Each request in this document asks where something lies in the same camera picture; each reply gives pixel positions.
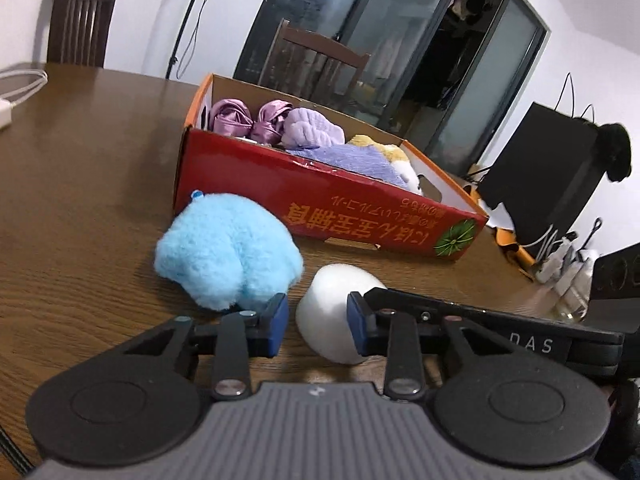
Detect glass sliding door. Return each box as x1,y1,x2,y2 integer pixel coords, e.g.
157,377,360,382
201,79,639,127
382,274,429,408
234,0,549,179

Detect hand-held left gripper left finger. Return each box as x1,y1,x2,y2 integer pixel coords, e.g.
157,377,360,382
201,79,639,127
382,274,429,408
120,294,291,401

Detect purple knit pouch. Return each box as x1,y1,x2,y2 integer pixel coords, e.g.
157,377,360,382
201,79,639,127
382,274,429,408
286,143,414,192

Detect pink satin scrunchie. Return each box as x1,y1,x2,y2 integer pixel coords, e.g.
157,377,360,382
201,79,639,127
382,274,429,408
209,98,294,146

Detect yellow and white plush toy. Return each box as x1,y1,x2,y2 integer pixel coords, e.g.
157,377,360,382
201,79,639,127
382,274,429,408
347,134,426,196

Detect white foam block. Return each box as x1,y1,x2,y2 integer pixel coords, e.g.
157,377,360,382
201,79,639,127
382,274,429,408
295,263,389,365

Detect white charger cable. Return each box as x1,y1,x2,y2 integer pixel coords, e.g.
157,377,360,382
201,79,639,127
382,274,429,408
0,68,49,109

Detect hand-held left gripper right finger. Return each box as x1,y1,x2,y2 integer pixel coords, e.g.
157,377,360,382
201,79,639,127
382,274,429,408
347,292,516,402

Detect red cardboard box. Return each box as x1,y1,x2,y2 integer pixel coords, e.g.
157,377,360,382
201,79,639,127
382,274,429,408
172,73,490,263

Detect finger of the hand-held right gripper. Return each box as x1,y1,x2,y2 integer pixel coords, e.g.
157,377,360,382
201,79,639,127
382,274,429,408
363,288,507,330

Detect light blue plush toy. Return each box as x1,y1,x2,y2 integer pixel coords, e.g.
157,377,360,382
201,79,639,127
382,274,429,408
153,189,305,311

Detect white spray bottle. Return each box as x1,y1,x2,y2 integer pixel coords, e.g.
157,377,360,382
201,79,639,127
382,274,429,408
536,239,577,284

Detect black cloth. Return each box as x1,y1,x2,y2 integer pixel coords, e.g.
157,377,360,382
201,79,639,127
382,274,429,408
594,122,634,184

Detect studio light on stand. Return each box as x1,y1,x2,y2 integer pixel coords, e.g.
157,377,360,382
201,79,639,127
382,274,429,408
164,0,227,81

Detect dark wooden chair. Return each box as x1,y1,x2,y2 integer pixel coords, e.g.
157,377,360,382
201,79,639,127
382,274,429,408
46,0,121,69
257,18,372,107

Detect glass cup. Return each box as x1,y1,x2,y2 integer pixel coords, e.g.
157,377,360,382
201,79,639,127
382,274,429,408
549,280,594,322

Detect lavender knit cloth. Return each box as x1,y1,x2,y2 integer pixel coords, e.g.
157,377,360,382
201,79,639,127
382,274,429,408
282,107,346,150

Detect white tissue pack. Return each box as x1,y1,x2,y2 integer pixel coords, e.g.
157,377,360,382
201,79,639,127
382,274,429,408
574,249,601,291

